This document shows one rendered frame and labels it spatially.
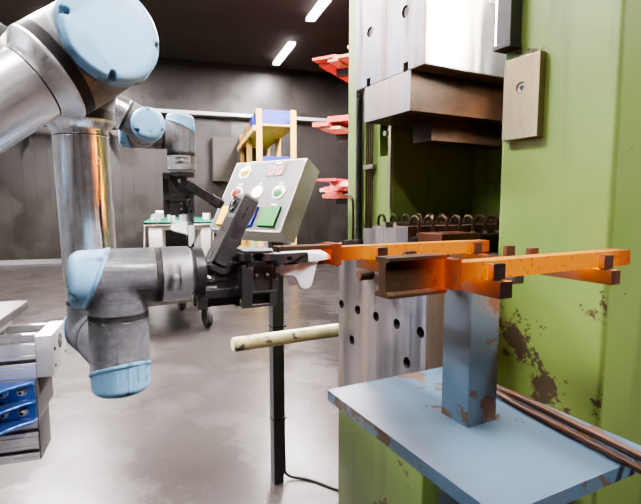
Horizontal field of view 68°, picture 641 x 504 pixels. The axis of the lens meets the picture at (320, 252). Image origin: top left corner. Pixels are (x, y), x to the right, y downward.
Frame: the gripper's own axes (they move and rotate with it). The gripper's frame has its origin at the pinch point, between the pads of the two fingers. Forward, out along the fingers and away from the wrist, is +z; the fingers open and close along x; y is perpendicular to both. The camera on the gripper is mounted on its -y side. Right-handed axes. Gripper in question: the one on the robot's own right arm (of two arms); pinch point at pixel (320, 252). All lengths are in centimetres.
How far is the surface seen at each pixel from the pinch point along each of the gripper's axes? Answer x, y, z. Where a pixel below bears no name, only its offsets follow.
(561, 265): 25.1, 0.5, 23.5
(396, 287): 25.4, 1.5, -3.2
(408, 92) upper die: -28, -34, 37
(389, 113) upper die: -36, -31, 37
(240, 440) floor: -129, 97, 24
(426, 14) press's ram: -23, -50, 38
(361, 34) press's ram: -49, -54, 36
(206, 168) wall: -861, -78, 175
